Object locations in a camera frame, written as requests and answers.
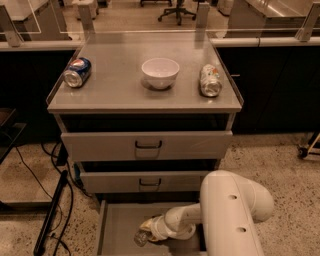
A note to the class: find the grey top drawer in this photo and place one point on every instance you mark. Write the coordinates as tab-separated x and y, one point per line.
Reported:
129	137

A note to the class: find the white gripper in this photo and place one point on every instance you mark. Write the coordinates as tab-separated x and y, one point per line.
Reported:
157	228

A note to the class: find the grey drawer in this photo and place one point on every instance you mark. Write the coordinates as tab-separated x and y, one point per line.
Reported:
121	214
145	176
129	137

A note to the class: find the clear acrylic barrier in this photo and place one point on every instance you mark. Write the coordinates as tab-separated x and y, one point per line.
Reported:
127	19

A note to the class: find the dark side table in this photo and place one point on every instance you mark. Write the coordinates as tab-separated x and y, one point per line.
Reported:
10	130

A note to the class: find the black bar on floor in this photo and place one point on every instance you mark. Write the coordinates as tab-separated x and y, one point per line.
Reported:
39	248

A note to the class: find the white bowl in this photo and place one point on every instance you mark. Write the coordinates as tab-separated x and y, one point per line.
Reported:
160	73

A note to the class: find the grey drawer cabinet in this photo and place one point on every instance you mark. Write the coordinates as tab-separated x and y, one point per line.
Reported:
116	84

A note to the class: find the grey middle drawer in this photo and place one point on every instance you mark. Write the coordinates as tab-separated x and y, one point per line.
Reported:
145	176

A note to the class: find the clear plastic water bottle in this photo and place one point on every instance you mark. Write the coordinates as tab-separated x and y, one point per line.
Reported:
141	237

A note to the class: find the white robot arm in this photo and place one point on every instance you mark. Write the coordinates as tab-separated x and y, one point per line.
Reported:
229	207

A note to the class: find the blue pepsi can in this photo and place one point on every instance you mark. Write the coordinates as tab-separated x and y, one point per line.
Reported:
77	72

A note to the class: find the black office chair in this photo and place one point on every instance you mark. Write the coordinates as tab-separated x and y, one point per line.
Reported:
174	7

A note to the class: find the grey bottom drawer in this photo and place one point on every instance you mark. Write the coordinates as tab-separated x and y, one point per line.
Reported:
121	214

